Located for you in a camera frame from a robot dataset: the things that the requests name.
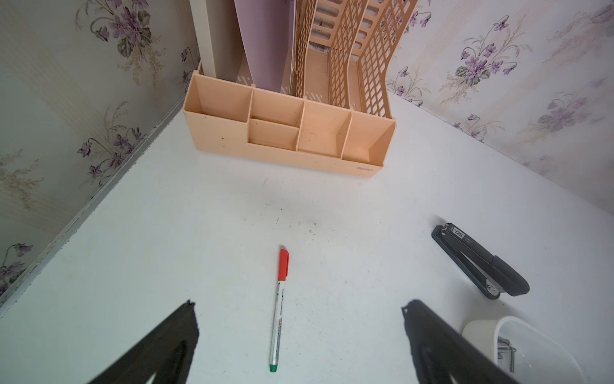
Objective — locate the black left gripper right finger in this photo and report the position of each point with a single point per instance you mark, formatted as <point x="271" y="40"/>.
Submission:
<point x="441" y="355"/>

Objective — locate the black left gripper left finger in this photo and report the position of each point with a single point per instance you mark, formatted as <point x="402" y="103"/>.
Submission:
<point x="163" y="356"/>

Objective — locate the white plastic storage box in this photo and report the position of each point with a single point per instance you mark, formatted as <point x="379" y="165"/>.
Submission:
<point x="523" y="352"/>

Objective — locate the black stapler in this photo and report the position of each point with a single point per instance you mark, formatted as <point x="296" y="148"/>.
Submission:
<point x="489" y="273"/>

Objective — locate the red capped marker pen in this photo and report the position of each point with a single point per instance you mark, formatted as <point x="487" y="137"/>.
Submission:
<point x="278" y="311"/>

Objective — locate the peach plastic desk organizer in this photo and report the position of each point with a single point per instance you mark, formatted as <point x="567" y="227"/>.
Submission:
<point x="332" y="112"/>

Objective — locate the beige file folder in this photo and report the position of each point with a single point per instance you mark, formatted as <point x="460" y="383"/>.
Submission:
<point x="219" y="38"/>

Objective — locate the purple folder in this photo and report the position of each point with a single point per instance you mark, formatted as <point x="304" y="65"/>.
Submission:
<point x="265" y="27"/>

